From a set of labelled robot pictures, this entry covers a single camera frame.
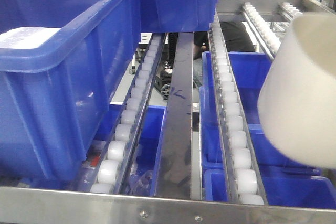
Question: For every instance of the steel centre divider bar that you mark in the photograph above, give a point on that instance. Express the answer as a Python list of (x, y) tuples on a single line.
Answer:
[(173, 178)]

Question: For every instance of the lower blue crate rear right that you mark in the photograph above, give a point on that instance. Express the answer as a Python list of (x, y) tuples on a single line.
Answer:
[(250, 70)]

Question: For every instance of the lower blue crate left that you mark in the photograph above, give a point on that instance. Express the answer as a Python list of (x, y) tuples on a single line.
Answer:
[(140, 178)]

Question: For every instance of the blue crate rear centre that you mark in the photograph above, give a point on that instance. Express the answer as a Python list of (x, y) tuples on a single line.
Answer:
[(166, 16)]

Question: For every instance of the left white roller track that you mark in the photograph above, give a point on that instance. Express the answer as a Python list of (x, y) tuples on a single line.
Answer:
[(117, 153)]

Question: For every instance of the white roller track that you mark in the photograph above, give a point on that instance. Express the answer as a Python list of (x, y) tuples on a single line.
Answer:
[(266, 38), (244, 184), (117, 153)]

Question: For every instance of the large blue crate front left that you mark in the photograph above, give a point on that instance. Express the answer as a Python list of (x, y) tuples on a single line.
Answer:
[(53, 97)]

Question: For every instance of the far white roller track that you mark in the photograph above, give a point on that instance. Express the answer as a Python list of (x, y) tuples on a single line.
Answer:
[(266, 38)]

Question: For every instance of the middle white roller track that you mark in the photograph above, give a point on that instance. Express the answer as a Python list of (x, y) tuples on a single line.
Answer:
[(244, 184)]

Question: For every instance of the white item inside crate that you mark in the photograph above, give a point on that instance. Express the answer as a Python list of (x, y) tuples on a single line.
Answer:
[(26, 37)]

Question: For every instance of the lower blue crate front right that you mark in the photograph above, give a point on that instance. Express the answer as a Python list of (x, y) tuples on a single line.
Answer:
[(282, 189)]

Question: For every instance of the steel front shelf rail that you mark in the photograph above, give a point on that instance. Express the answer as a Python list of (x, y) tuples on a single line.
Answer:
[(24, 205)]

